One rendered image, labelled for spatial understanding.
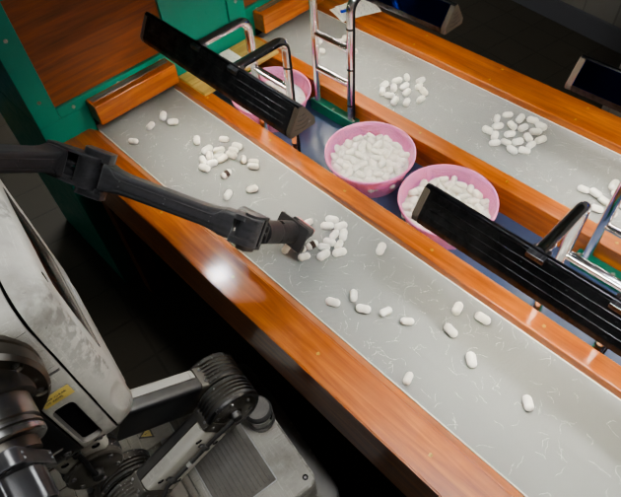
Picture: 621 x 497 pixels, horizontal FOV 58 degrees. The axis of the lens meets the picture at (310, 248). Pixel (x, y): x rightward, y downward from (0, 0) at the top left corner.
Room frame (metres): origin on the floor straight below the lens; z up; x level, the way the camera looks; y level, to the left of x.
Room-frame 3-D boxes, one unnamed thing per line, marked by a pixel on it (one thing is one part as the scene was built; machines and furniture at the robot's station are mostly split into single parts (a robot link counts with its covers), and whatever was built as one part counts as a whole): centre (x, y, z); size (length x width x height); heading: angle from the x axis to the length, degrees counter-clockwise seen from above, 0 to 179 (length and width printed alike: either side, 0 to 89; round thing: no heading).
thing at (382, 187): (1.21, -0.20, 0.72); 0.27 x 0.27 x 0.10
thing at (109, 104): (1.54, 0.51, 0.83); 0.30 x 0.06 x 0.07; 129
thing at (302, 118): (1.24, 0.19, 1.08); 0.62 x 0.08 x 0.07; 39
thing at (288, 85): (1.29, 0.12, 0.90); 0.20 x 0.19 x 0.45; 39
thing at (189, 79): (1.72, 0.22, 0.77); 0.33 x 0.15 x 0.01; 129
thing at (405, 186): (0.99, -0.38, 0.72); 0.27 x 0.27 x 0.10
